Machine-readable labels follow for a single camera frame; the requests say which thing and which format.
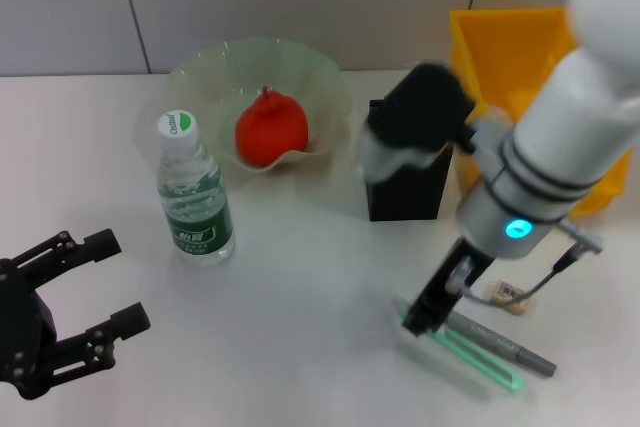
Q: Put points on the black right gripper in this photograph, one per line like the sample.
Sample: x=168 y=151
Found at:
x=450 y=282

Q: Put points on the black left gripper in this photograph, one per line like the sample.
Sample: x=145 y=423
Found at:
x=22 y=337

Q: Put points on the mint green utility knife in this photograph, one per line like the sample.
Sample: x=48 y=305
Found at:
x=475 y=354

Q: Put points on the grey marker pen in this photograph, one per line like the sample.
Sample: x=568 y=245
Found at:
x=500 y=344

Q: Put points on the beige eraser with barcode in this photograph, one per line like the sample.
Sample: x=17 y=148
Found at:
x=505 y=292

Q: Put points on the clear green-label water bottle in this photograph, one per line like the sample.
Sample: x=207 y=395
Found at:
x=197 y=207

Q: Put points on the orange fruit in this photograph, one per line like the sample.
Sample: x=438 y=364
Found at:
x=272 y=129

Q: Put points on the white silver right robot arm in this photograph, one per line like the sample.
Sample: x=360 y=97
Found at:
x=565 y=137

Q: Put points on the black mesh pen holder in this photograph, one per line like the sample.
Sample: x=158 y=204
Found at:
x=405 y=197

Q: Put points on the translucent green fruit bowl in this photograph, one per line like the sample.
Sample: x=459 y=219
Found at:
x=295 y=72

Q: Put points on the yellow plastic bin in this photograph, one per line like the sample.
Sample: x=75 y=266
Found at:
x=500 y=42

